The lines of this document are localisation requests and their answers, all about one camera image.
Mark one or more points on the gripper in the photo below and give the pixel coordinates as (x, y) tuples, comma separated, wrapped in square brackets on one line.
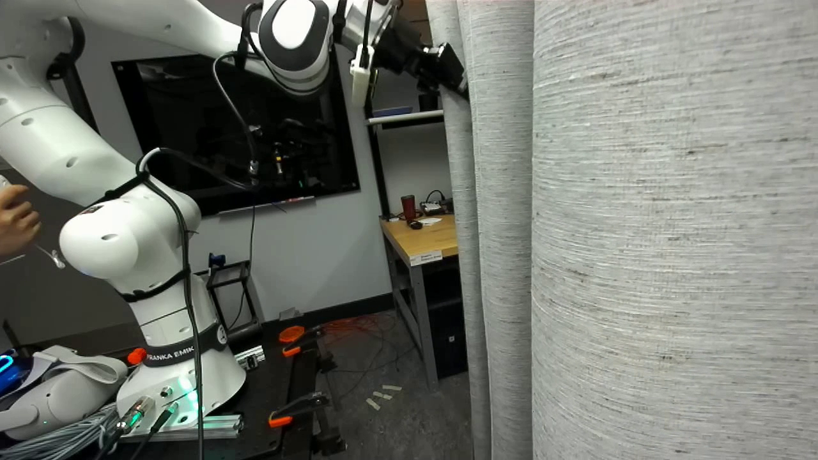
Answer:
[(409, 54)]

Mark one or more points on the orange and black clamp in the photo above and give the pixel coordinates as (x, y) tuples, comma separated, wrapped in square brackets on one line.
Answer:
[(297, 407), (303, 345)]

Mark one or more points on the white paper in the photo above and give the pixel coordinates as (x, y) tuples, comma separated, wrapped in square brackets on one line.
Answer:
[(431, 221)]

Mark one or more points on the red cup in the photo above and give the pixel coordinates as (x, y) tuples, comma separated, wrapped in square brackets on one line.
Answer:
[(408, 207)]

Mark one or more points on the white headset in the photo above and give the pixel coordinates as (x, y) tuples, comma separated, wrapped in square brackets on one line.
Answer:
[(61, 390)]

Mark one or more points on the black wall board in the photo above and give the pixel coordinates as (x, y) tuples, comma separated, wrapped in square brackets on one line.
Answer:
[(211, 128)]

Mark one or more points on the black computer tower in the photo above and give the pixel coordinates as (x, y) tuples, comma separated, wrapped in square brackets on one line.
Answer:
[(452, 342)]

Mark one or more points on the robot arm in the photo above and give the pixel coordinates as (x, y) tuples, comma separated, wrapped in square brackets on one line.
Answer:
[(121, 239)]

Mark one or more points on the orange disc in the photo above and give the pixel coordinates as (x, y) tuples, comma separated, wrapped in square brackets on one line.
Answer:
[(291, 333)]

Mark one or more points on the black shelf rack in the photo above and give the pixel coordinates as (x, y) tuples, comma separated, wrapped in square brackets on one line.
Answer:
[(383, 153)]

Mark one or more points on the person's hand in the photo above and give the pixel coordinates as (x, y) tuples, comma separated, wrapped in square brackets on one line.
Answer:
[(16, 220)]

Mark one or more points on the red stop button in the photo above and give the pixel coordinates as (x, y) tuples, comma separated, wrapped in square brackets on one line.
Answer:
[(136, 356)]

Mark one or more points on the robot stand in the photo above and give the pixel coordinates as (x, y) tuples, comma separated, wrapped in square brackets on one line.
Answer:
[(268, 396)]

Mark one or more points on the wooden workbench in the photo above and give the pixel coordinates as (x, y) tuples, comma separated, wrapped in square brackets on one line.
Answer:
[(425, 243)]

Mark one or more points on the black metal frame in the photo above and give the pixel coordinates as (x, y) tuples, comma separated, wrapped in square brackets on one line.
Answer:
[(233, 281)]

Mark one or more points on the grey woven curtain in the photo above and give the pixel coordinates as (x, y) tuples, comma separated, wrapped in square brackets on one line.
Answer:
[(639, 243)]

